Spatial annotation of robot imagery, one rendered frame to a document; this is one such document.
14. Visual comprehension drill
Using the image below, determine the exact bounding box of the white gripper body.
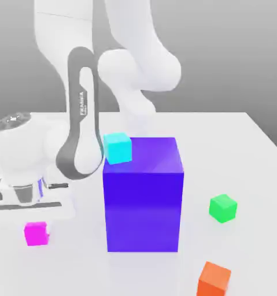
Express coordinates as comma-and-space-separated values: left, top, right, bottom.
0, 195, 77, 222

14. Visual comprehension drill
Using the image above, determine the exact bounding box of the small magenta cube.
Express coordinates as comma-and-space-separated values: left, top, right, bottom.
24, 221, 50, 247

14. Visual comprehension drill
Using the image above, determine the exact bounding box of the small cyan cube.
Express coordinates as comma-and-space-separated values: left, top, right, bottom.
102, 132, 133, 165

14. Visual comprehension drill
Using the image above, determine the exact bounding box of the small green cube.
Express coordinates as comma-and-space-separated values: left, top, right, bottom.
208, 193, 238, 224

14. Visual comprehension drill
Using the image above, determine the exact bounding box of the small orange cube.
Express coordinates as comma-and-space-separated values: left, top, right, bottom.
195, 261, 232, 296

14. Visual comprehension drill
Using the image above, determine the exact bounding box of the large blue box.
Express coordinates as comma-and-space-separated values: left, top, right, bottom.
102, 136, 184, 253

